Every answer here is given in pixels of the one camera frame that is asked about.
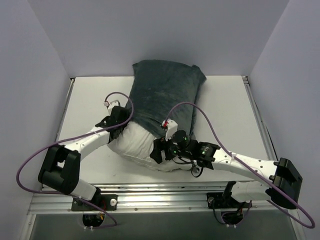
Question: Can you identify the white pillow insert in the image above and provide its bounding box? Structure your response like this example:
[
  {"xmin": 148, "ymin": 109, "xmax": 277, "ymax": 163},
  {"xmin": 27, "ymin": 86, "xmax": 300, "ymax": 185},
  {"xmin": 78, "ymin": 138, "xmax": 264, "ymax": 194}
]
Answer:
[{"xmin": 107, "ymin": 121, "xmax": 192, "ymax": 172}]

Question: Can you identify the zebra and grey pillowcase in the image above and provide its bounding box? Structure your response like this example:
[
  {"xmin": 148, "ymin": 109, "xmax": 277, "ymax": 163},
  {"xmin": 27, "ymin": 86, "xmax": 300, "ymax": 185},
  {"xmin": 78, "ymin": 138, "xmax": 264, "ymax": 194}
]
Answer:
[{"xmin": 126, "ymin": 59, "xmax": 206, "ymax": 138}]

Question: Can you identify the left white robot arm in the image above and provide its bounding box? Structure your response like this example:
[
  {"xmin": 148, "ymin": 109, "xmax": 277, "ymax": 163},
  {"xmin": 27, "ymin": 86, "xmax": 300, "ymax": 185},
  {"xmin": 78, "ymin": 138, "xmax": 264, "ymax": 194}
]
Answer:
[{"xmin": 38, "ymin": 105, "xmax": 131, "ymax": 210}]

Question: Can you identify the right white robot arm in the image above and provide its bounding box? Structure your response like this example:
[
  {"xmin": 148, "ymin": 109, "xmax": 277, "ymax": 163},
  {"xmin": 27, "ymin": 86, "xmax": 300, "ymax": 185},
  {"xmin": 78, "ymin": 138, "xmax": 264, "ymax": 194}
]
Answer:
[{"xmin": 150, "ymin": 130, "xmax": 303, "ymax": 210}]

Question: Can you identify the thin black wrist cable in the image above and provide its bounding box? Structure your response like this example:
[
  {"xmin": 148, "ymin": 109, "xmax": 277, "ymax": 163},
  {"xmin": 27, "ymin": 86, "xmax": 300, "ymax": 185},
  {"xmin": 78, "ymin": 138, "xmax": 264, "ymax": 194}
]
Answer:
[{"xmin": 174, "ymin": 154, "xmax": 206, "ymax": 179}]

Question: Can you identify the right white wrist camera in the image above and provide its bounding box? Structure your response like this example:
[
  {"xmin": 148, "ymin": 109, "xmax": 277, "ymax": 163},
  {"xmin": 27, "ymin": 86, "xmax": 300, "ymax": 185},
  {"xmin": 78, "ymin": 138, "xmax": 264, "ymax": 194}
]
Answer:
[{"xmin": 161, "ymin": 119, "xmax": 178, "ymax": 142}]

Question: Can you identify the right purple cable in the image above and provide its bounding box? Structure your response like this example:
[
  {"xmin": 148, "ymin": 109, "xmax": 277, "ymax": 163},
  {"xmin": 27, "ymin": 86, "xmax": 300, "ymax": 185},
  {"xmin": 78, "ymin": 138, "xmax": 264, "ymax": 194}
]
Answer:
[{"xmin": 161, "ymin": 101, "xmax": 315, "ymax": 229}]

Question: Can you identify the aluminium front rail frame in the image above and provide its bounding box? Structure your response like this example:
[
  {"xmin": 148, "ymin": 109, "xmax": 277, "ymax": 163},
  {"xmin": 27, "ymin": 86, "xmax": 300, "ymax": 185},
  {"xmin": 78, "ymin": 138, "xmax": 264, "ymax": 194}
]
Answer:
[{"xmin": 23, "ymin": 182, "xmax": 306, "ymax": 240}]

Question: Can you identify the left side aluminium rail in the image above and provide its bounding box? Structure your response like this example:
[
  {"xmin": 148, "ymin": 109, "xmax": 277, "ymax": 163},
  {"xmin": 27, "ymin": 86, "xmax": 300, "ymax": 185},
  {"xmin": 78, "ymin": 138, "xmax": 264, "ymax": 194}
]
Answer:
[{"xmin": 55, "ymin": 78, "xmax": 75, "ymax": 140}]

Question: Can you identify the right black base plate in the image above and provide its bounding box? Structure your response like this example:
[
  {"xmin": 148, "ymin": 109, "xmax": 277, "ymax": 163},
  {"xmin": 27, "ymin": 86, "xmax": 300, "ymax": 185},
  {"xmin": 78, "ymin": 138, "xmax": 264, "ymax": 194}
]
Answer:
[{"xmin": 206, "ymin": 192, "xmax": 241, "ymax": 209}]

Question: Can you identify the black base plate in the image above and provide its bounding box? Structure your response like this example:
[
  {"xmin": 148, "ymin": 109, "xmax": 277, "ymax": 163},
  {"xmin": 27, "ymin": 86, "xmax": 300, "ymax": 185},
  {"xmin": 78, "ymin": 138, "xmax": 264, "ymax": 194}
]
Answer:
[
  {"xmin": 71, "ymin": 194, "xmax": 118, "ymax": 212},
  {"xmin": 206, "ymin": 192, "xmax": 241, "ymax": 209}
]

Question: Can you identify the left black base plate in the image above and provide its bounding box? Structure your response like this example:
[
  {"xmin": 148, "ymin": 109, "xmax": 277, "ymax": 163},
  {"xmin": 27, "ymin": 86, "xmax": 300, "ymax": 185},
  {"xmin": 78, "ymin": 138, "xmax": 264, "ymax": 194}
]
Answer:
[{"xmin": 71, "ymin": 194, "xmax": 118, "ymax": 212}]

